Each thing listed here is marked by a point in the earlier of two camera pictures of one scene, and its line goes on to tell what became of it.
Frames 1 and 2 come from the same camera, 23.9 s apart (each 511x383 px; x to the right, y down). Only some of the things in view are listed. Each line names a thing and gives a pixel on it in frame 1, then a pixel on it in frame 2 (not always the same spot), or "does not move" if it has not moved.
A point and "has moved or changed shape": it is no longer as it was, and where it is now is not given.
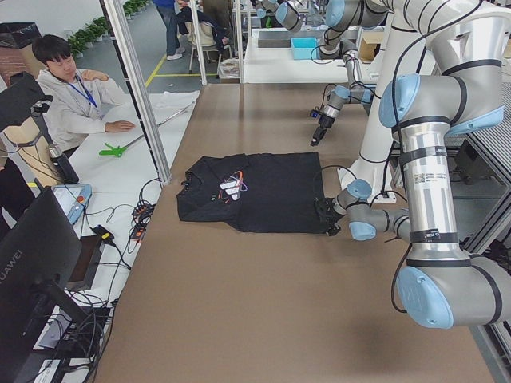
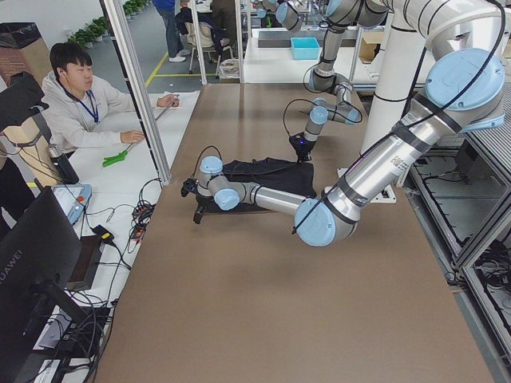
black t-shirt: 276,192 has moved or changed shape
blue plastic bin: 306,48 does not move
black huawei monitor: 39,249 does not move
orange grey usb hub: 141,214 does not move
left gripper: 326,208 -> 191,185
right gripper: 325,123 -> 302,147
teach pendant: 73,199 does not move
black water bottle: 62,165 does not move
